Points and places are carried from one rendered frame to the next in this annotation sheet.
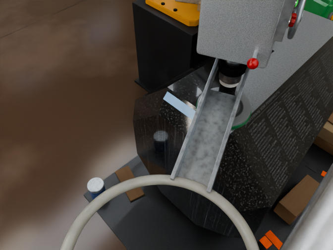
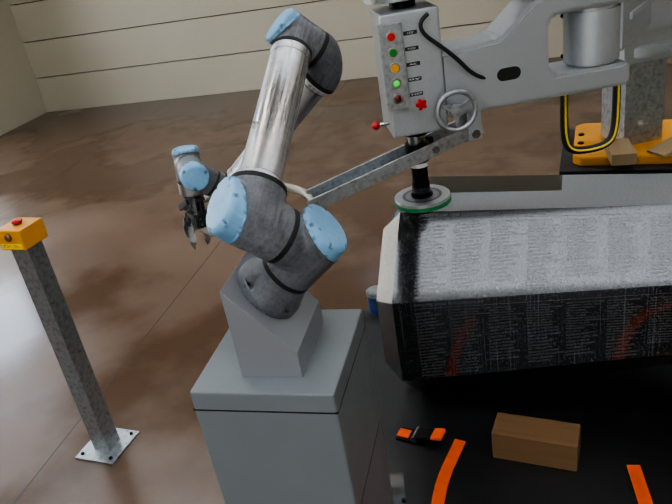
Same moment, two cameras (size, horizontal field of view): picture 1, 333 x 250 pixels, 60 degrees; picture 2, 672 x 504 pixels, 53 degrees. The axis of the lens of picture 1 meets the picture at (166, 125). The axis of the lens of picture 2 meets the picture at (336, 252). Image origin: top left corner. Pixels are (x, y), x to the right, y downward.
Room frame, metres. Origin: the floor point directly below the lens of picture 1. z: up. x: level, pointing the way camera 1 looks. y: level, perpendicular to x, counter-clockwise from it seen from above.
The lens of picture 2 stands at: (-0.45, -2.26, 1.90)
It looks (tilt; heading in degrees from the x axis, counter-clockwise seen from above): 26 degrees down; 67
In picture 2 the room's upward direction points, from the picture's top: 10 degrees counter-clockwise
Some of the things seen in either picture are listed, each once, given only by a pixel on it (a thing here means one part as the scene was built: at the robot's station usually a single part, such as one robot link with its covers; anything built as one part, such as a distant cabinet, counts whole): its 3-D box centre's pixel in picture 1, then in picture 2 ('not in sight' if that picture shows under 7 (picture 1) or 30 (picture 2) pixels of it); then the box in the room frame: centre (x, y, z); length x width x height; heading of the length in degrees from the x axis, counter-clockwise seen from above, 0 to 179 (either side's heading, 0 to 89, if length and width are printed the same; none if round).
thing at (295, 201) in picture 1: (298, 199); (536, 441); (0.83, -0.81, 0.07); 0.30 x 0.12 x 0.12; 129
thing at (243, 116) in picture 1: (223, 105); (422, 196); (0.82, -0.23, 0.89); 0.21 x 0.21 x 0.01
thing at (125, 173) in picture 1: (129, 182); not in sight; (0.97, 0.25, 0.02); 0.25 x 0.10 x 0.01; 30
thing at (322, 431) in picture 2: not in sight; (307, 459); (-0.01, -0.74, 0.43); 0.50 x 0.50 x 0.85; 50
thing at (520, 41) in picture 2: not in sight; (519, 58); (1.18, -0.39, 1.35); 0.74 x 0.23 x 0.49; 158
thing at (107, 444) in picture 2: not in sight; (66, 344); (-0.57, 0.32, 0.54); 0.20 x 0.20 x 1.09; 43
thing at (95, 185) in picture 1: (97, 189); (377, 300); (0.89, 0.43, 0.08); 0.10 x 0.10 x 0.13
